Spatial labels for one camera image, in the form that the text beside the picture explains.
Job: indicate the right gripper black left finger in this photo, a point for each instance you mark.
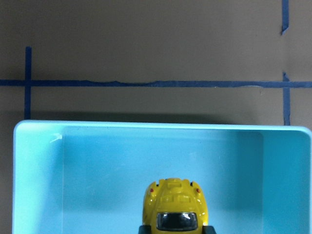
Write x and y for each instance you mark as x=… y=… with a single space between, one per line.
x=145 y=229

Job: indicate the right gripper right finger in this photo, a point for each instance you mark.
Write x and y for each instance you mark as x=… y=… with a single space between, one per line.
x=208 y=230

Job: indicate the yellow beetle toy car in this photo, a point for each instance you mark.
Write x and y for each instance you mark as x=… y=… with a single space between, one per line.
x=175 y=206

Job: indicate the light blue plastic bin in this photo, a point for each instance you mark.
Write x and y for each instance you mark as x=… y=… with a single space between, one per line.
x=90 y=177

